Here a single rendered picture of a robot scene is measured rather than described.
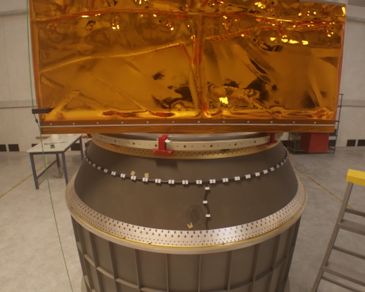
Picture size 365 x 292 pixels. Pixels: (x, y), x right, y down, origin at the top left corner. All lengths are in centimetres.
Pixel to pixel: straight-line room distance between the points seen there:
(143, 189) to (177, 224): 29
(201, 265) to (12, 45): 783
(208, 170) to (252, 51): 74
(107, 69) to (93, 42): 18
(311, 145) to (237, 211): 70
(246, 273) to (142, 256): 69
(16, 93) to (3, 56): 114
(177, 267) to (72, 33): 150
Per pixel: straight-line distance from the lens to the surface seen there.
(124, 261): 166
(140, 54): 140
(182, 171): 141
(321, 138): 181
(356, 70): 918
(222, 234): 144
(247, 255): 162
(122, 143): 152
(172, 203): 140
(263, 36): 151
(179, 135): 140
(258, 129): 154
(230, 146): 144
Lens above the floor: 205
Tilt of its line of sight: 15 degrees down
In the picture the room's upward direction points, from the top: straight up
